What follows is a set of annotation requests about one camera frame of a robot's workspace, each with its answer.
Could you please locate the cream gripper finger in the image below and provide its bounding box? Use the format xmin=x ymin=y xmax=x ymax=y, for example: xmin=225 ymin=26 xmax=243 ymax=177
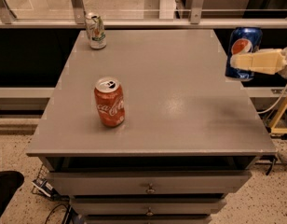
xmin=230 ymin=49 xmax=287 ymax=75

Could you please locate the blue pepsi can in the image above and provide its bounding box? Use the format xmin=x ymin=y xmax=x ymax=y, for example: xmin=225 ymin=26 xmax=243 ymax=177
xmin=225 ymin=27 xmax=263 ymax=81

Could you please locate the red coca-cola can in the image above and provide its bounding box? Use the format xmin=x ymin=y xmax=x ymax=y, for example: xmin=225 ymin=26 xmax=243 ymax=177
xmin=94 ymin=77 xmax=125 ymax=127

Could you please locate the white green soda can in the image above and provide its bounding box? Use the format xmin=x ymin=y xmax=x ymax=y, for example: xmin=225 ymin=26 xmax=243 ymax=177
xmin=85 ymin=12 xmax=106 ymax=49

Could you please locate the grey drawer cabinet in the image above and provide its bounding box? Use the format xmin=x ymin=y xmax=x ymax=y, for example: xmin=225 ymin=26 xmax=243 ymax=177
xmin=28 ymin=30 xmax=275 ymax=224

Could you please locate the top grey drawer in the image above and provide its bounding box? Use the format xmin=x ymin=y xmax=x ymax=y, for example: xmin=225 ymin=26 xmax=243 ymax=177
xmin=47 ymin=171 xmax=251 ymax=196

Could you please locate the grey drawer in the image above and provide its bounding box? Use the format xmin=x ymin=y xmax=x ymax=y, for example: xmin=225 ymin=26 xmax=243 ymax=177
xmin=71 ymin=198 xmax=226 ymax=216
xmin=47 ymin=171 xmax=251 ymax=196

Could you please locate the middle grey drawer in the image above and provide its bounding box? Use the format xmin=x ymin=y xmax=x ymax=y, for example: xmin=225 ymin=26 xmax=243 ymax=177
xmin=71 ymin=198 xmax=226 ymax=216

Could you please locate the white cable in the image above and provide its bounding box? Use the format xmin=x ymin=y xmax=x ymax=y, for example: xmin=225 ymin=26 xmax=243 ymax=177
xmin=257 ymin=79 xmax=287 ymax=115

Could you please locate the yellow metal frame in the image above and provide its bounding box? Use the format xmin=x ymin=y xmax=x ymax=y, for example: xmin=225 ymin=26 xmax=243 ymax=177
xmin=268 ymin=96 xmax=287 ymax=134

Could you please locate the black floor cable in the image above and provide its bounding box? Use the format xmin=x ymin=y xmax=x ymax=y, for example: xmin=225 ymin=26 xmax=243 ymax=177
xmin=44 ymin=203 xmax=77 ymax=224

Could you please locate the wire basket with items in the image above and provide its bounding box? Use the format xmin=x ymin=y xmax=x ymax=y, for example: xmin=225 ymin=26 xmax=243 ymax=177
xmin=32 ymin=165 xmax=56 ymax=198

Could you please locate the metal railing frame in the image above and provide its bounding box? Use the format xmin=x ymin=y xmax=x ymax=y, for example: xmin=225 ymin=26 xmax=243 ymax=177
xmin=0 ymin=0 xmax=287 ymax=29

